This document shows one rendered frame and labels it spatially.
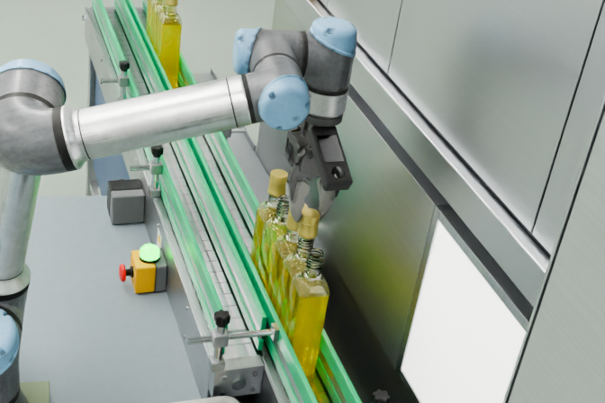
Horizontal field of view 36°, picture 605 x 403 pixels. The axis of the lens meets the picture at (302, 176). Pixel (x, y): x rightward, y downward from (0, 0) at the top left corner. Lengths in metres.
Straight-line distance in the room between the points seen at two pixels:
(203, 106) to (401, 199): 0.40
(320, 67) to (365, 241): 0.39
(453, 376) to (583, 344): 0.90
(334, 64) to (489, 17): 0.26
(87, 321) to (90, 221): 0.38
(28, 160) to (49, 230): 0.93
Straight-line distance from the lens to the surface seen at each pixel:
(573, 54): 1.20
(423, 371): 1.56
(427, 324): 1.53
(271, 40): 1.45
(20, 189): 1.58
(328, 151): 1.53
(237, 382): 1.76
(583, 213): 0.56
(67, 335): 2.00
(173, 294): 2.04
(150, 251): 2.07
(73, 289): 2.12
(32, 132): 1.38
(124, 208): 2.30
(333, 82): 1.50
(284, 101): 1.33
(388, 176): 1.61
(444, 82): 1.48
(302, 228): 1.63
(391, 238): 1.61
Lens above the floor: 2.05
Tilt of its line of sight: 30 degrees down
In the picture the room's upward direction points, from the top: 9 degrees clockwise
